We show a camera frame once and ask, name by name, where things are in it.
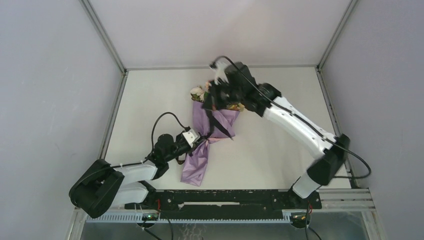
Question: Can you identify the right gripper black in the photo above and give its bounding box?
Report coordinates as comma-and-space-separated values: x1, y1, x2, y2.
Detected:
201, 79, 243, 112

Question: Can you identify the pink wrapping paper sheet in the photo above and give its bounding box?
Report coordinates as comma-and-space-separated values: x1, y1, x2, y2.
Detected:
180, 101, 240, 187

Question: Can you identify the white fake flower stem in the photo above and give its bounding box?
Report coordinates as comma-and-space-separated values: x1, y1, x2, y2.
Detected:
190, 86, 208, 103

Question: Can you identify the yellow fake flower stem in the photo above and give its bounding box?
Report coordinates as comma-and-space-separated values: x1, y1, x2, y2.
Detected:
226, 103, 245, 112

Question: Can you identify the pink fake flower stem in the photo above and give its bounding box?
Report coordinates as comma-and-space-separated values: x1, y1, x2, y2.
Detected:
203, 80, 215, 93

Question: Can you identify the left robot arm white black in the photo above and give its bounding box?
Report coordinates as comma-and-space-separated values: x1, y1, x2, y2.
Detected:
69, 130, 200, 218

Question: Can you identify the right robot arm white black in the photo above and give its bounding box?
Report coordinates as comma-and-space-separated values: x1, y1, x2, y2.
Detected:
202, 60, 350, 208

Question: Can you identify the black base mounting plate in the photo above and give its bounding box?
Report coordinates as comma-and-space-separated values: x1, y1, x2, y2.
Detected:
124, 189, 322, 221

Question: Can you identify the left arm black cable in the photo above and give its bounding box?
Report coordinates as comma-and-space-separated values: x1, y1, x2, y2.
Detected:
71, 111, 191, 240

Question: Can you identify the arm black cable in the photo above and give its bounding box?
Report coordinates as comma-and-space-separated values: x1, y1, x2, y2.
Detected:
71, 111, 191, 240
211, 55, 373, 240

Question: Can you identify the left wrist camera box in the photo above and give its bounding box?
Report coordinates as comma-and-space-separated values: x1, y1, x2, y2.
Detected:
182, 129, 201, 148

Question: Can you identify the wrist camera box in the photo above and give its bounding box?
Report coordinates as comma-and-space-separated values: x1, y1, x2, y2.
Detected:
182, 129, 201, 148
209, 61, 229, 85

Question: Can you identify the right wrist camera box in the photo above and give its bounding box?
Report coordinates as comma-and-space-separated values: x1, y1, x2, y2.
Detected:
209, 61, 229, 85

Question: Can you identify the white cable duct strip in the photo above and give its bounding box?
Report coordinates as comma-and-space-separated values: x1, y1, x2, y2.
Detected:
85, 212, 292, 224

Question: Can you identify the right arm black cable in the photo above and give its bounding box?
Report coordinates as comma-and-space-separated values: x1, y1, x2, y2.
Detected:
211, 55, 373, 240

